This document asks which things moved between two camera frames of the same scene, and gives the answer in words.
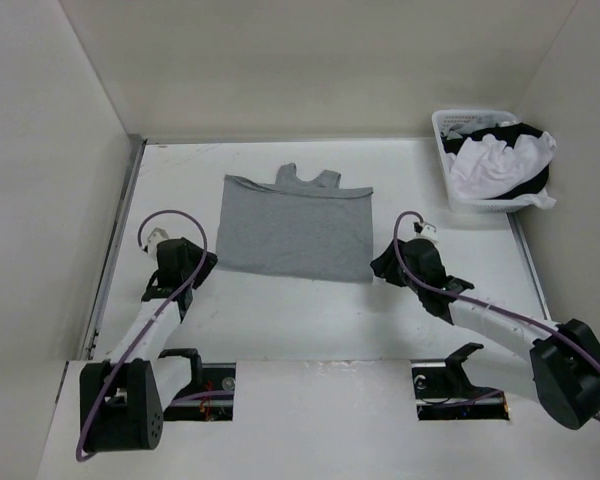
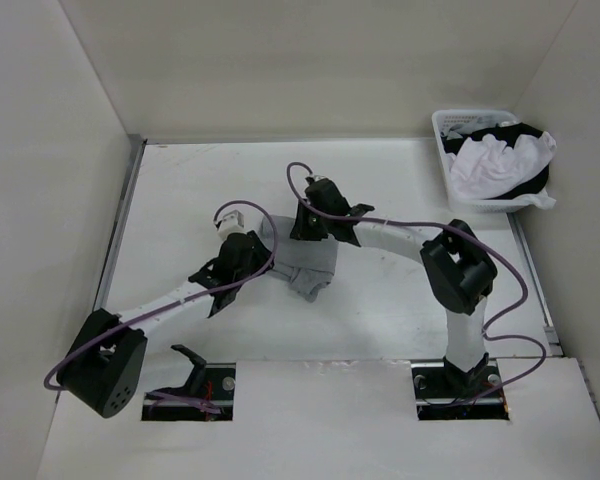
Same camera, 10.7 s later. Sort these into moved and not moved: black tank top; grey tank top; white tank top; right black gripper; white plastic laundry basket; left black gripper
Moved: right black gripper; left black gripper; grey tank top
Not moved: white plastic laundry basket; black tank top; white tank top
